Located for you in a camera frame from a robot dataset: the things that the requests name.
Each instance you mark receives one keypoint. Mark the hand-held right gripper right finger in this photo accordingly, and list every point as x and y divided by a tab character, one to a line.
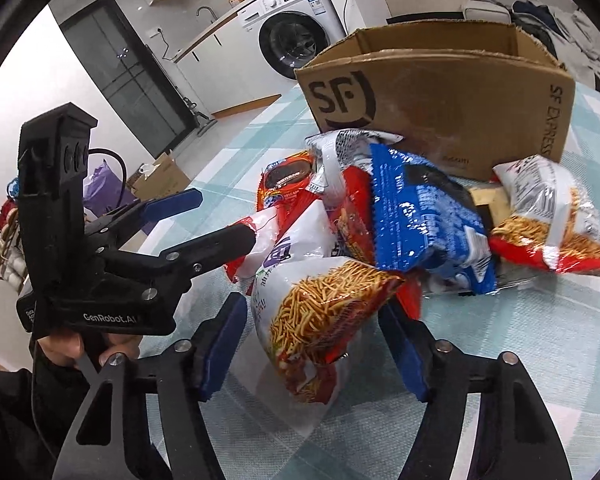
405	355

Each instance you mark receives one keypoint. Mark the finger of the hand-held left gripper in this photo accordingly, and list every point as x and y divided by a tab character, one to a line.
172	205
215	247

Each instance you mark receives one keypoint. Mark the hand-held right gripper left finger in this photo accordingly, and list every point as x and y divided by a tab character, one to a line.
224	345

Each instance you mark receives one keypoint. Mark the white noodle snack packet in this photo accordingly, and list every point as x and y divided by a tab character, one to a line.
545	220
320	310

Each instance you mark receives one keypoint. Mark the brown cardboard box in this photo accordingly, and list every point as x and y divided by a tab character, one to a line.
430	100

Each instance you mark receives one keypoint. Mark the person's left forearm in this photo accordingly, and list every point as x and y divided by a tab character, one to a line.
15	410

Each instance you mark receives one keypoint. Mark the person's left hand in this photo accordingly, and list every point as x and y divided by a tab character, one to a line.
60	347

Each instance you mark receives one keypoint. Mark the small cardboard box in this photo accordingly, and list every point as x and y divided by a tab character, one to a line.
165	180

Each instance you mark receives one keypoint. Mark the cluttered wooden rack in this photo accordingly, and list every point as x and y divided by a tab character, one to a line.
5	240

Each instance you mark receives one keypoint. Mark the purple bag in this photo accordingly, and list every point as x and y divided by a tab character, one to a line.
100	190

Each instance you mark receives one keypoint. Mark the floor mop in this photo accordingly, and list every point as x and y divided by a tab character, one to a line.
202	120

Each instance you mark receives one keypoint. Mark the dark glass door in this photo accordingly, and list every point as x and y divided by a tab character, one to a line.
120	80

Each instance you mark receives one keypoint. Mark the blue cookie packet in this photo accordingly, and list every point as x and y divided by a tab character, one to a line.
420	220

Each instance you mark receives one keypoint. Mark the white kitchen counter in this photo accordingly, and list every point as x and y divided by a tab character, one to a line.
220	70

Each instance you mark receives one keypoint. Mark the checkered teal tablecloth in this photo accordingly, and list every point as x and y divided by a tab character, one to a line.
555	335

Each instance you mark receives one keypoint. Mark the silver snack packet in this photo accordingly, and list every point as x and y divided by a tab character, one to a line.
340	155

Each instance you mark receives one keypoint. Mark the metal faucet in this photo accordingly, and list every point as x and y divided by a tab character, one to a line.
215	15

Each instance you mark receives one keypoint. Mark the white washing machine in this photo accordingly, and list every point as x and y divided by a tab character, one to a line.
290	45

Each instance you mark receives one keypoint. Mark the grey sofa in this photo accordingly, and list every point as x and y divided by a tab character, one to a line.
485	10

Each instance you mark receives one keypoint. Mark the pile of clothes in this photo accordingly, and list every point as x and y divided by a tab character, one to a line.
535	15

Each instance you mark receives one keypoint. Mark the white wall socket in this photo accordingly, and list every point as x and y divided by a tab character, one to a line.
156	31

